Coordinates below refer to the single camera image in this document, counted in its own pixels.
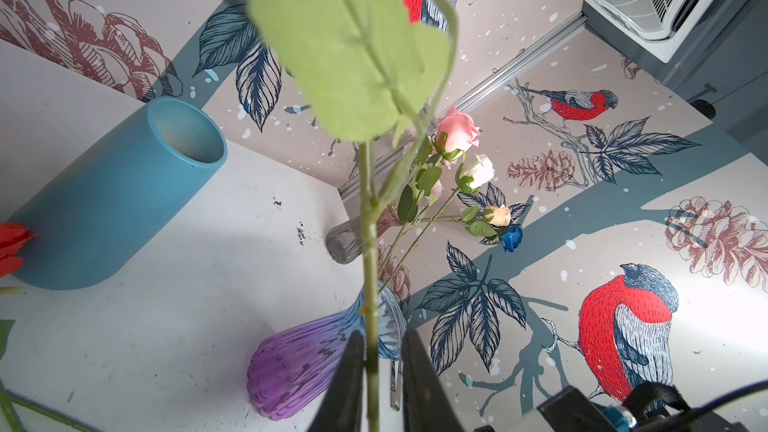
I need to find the pink rose flower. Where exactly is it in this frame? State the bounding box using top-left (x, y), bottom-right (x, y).
top-left (379, 108), bottom-right (480, 281)

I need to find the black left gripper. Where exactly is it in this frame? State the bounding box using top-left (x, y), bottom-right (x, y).
top-left (403, 330), bottom-right (750, 432)

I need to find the blue purple glass vase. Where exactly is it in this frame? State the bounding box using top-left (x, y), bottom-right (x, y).
top-left (247, 281), bottom-right (408, 421)

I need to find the teal ceramic vase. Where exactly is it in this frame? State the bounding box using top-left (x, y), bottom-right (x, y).
top-left (11, 97), bottom-right (228, 290)

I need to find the blue rose flower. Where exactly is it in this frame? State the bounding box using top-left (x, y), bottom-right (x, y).
top-left (500, 224), bottom-right (523, 253)

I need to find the smoky pink glass vase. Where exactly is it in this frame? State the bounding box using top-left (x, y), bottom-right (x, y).
top-left (325, 206), bottom-right (402, 265)

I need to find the cream peach rose stem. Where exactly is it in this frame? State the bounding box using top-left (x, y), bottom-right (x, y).
top-left (461, 206), bottom-right (512, 238)

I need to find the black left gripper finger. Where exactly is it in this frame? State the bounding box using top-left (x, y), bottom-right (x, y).
top-left (307, 331), bottom-right (365, 432)

